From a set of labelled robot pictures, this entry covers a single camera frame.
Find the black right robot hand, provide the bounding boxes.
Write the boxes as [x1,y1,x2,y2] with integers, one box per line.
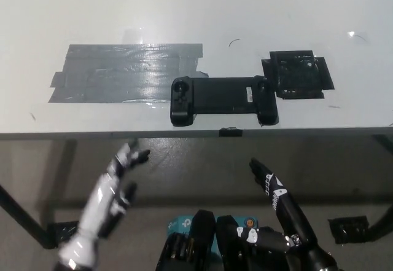
[235,157,320,255]

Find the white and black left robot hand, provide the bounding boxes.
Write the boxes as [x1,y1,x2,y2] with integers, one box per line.
[58,141,152,264]

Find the black game controller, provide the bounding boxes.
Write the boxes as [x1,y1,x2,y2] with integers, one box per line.
[169,74,280,127]

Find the black robot torso blocks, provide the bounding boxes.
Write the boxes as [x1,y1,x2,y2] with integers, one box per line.
[156,209,292,271]

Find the black floor tape patch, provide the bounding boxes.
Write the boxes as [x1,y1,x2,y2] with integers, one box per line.
[327,215,369,246]
[49,220,80,249]

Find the black metal table leg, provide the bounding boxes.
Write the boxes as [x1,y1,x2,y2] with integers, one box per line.
[0,184,59,250]

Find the teal router box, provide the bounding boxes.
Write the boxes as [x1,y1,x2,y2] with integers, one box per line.
[167,214,259,253]

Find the small black tape piece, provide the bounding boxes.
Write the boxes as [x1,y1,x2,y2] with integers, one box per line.
[219,127,243,138]

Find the black tape square patch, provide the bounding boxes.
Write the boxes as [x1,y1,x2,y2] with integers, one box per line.
[260,49,335,100]

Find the grey duct tape patch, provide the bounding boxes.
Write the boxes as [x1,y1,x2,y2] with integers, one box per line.
[47,43,210,103]

